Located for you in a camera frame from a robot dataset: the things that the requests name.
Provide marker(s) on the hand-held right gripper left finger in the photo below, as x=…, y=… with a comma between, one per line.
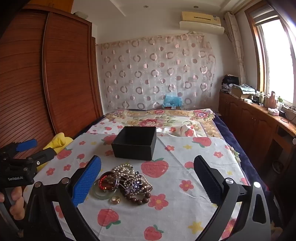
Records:
x=86, y=183

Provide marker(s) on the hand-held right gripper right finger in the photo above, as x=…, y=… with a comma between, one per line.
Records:
x=208, y=183

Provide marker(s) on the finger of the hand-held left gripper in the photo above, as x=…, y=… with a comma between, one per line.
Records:
x=45, y=154
x=26, y=144

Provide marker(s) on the red amber bangle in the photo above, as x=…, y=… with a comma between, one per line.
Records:
x=101, y=180

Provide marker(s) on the green jade bangle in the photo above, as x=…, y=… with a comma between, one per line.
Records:
x=101, y=196

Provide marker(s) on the black jewelry box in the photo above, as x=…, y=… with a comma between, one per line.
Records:
x=134, y=143

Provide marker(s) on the person's left hand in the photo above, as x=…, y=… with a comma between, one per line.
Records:
x=16, y=206

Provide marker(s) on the yellow cloth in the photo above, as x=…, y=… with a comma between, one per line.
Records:
x=57, y=140

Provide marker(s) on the strawberry print sheet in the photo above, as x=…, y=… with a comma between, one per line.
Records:
x=180, y=162

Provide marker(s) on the dark blue bed sheet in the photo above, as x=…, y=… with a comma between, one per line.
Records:
x=233, y=139

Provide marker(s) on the brown wooden cabinet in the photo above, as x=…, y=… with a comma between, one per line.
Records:
x=252, y=125

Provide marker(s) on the floral blanket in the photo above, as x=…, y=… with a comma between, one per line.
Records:
x=148, y=121

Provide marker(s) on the brown wooden wardrobe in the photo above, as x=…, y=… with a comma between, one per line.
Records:
x=69, y=69

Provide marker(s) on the blue plastic bag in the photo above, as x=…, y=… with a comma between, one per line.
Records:
x=172, y=100

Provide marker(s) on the open cardboard box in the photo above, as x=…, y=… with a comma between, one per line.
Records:
x=240, y=91

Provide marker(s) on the tissue box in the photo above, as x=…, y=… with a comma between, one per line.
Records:
x=273, y=111

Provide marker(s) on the pile of dark clothes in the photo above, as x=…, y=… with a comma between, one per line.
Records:
x=230, y=81

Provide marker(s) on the pink bottle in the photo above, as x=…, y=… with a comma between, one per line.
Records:
x=272, y=99

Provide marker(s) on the green cap bottle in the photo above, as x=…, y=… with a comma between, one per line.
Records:
x=280, y=103

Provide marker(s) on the pale window curtain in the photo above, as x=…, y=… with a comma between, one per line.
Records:
x=237, y=46

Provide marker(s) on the window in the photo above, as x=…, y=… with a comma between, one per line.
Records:
x=277, y=58

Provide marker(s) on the white air deflector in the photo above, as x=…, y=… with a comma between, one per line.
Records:
x=201, y=26

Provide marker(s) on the beige air conditioner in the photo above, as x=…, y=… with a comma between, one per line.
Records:
x=200, y=17

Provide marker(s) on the grey roller blind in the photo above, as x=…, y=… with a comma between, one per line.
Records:
x=264, y=15

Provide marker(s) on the circle pattern wall curtain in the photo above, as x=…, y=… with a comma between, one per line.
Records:
x=157, y=69

